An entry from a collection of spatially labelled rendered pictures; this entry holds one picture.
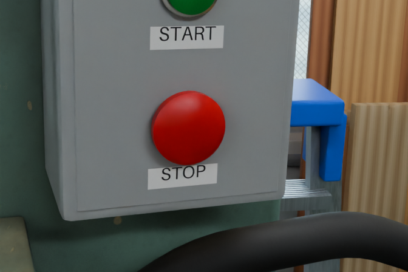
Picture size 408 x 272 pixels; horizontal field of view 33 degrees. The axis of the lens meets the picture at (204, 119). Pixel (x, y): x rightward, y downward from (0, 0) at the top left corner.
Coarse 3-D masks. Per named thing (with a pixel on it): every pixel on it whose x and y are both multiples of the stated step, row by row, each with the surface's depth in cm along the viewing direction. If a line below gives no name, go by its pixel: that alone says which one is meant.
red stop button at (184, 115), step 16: (176, 96) 27; (192, 96) 27; (208, 96) 27; (160, 112) 27; (176, 112) 26; (192, 112) 27; (208, 112) 27; (160, 128) 27; (176, 128) 27; (192, 128) 27; (208, 128) 27; (224, 128) 28; (160, 144) 27; (176, 144) 27; (192, 144) 27; (208, 144) 27; (176, 160) 27; (192, 160) 27
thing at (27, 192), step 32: (0, 0) 30; (32, 0) 30; (0, 32) 30; (32, 32) 31; (0, 64) 31; (32, 64) 31; (0, 96) 31; (32, 96) 32; (0, 128) 32; (32, 128) 32; (0, 160) 32; (32, 160) 33; (0, 192) 33; (32, 192) 33; (32, 224) 34; (64, 224) 34; (96, 224) 35; (128, 224) 35; (160, 224) 36; (192, 224) 36; (224, 224) 37; (64, 256) 35; (96, 256) 35; (128, 256) 36; (160, 256) 36
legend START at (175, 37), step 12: (156, 36) 26; (168, 36) 27; (180, 36) 27; (192, 36) 27; (204, 36) 27; (216, 36) 27; (156, 48) 26; (168, 48) 27; (180, 48) 27; (192, 48) 27; (204, 48) 27
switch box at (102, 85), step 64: (64, 0) 25; (128, 0) 26; (256, 0) 27; (64, 64) 26; (128, 64) 26; (192, 64) 27; (256, 64) 28; (64, 128) 26; (128, 128) 27; (256, 128) 29; (64, 192) 27; (128, 192) 28; (192, 192) 29; (256, 192) 30
